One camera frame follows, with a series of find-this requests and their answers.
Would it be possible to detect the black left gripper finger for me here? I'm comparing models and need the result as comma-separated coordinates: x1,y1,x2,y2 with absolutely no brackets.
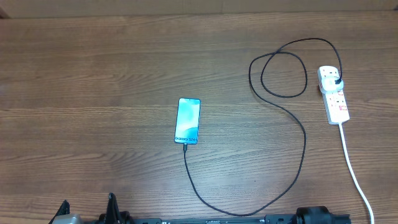
104,193,121,224
49,200,70,224

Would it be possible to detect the blue Galaxy smartphone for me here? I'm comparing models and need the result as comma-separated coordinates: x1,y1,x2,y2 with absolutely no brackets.
174,98,201,144

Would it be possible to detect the black usb charging cable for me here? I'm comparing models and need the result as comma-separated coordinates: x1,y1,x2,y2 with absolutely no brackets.
182,37,344,217

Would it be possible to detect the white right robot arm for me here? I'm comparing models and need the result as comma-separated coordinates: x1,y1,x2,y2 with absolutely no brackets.
292,206,333,224

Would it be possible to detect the white charger adapter plug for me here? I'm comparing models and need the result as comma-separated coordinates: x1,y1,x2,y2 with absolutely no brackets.
319,77,344,94

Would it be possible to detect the white power strip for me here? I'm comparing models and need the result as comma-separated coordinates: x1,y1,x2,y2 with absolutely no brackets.
317,66,349,125

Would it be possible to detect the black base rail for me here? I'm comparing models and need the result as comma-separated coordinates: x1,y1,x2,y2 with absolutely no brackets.
93,213,352,224

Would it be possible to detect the white power strip cord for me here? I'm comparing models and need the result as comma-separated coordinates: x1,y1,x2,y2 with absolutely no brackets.
338,123,376,224

